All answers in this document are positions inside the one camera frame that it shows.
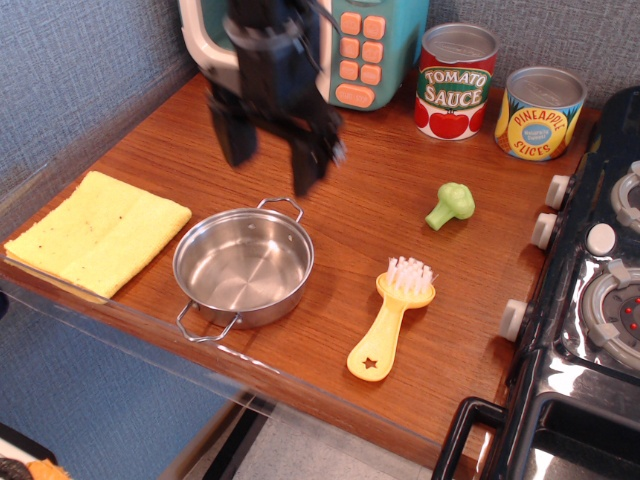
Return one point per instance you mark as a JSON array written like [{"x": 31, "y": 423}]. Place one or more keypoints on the yellow folded cloth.
[{"x": 100, "y": 237}]

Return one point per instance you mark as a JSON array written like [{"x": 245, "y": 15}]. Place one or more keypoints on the green toy broccoli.
[{"x": 455, "y": 201}]

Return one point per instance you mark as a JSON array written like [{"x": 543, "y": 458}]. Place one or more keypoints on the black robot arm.
[{"x": 259, "y": 14}]

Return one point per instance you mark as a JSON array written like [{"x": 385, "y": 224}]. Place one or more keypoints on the stainless steel pot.
[{"x": 242, "y": 269}]

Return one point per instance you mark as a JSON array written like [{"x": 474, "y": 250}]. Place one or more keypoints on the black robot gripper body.
[{"x": 278, "y": 67}]

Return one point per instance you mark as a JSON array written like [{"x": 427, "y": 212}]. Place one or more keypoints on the black toy stove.
[{"x": 572, "y": 409}]

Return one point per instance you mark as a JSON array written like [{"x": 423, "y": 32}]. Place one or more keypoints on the pineapple slices can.
[{"x": 539, "y": 112}]

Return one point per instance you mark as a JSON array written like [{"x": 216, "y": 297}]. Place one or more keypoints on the tomato sauce can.
[{"x": 454, "y": 78}]

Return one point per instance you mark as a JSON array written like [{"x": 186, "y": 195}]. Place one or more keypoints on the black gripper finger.
[
  {"x": 309, "y": 161},
  {"x": 236, "y": 135}
]

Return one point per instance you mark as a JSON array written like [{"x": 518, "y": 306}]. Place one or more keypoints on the clear acrylic barrier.
[{"x": 357, "y": 217}]

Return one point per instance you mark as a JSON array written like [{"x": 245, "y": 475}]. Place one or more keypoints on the yellow dish brush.
[{"x": 407, "y": 284}]

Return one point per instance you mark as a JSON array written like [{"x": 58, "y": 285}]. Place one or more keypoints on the teal toy microwave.
[{"x": 366, "y": 47}]

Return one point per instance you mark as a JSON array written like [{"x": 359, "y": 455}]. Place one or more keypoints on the orange object at corner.
[{"x": 46, "y": 470}]

